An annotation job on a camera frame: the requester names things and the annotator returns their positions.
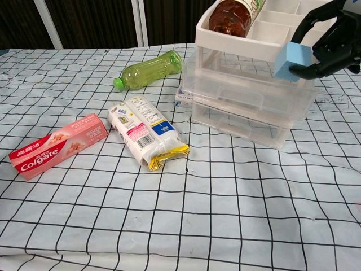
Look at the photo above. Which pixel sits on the white black checkered tablecloth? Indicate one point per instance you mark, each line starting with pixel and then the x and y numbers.
pixel 112 220

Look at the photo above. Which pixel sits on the pink Colgate toothpaste box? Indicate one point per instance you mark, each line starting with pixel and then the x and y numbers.
pixel 56 146

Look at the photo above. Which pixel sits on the brown tea bottle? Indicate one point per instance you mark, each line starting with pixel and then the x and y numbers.
pixel 231 17

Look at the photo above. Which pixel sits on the green plastic bottle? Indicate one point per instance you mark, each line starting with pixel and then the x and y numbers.
pixel 146 70

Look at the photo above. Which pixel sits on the dark pleated curtain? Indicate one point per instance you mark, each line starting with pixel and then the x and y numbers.
pixel 93 22

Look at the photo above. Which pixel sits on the clear plastic storage box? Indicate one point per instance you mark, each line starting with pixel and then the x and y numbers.
pixel 214 108
pixel 242 84
pixel 239 132

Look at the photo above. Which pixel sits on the white metal post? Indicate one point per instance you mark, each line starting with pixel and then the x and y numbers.
pixel 140 22
pixel 49 22

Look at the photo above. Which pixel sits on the white yellow snack package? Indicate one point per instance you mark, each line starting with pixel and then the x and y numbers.
pixel 144 127

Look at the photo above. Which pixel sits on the small blue white carton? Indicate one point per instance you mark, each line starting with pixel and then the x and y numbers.
pixel 183 97

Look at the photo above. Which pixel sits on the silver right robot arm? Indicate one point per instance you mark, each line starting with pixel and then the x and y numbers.
pixel 354 4

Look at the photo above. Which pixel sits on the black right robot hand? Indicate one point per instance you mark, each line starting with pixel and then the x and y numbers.
pixel 335 53

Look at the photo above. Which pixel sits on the blue foam cube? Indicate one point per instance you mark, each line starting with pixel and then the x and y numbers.
pixel 287 57

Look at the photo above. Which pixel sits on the white plastic drawer organizer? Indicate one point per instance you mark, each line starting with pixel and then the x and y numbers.
pixel 239 45

